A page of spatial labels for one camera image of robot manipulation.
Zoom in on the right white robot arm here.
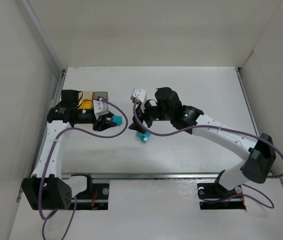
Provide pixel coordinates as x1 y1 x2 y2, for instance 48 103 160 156
129 87 276 192

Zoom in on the grey transparent container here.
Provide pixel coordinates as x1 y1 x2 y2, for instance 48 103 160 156
92 91 109 101

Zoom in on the teal lego piece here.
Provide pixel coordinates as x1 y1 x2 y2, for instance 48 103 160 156
136 131 151 143

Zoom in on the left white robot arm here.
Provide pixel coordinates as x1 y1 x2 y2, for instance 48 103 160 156
21 106 119 210

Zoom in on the orange transparent container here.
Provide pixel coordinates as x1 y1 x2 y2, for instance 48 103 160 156
78 91 93 105

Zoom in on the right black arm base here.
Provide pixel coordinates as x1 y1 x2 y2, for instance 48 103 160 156
197 182 246 210

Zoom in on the teal lego block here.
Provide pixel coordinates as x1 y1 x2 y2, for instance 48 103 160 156
110 115 123 126

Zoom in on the purple cable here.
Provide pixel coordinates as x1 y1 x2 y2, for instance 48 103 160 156
133 98 283 210
38 97 128 240

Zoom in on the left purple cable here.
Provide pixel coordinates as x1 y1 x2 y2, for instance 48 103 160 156
38 97 128 240

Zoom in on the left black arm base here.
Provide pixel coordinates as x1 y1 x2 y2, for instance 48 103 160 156
75 175 110 211

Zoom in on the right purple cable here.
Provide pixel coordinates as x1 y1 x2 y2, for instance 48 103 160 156
133 98 283 210

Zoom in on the aluminium frame rail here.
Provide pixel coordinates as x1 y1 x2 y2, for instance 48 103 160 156
62 66 256 178

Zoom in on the yellow round lego with sticker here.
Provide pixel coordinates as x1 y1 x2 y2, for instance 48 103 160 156
77 99 93 110

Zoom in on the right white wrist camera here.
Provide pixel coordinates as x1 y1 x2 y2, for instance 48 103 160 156
130 87 147 112

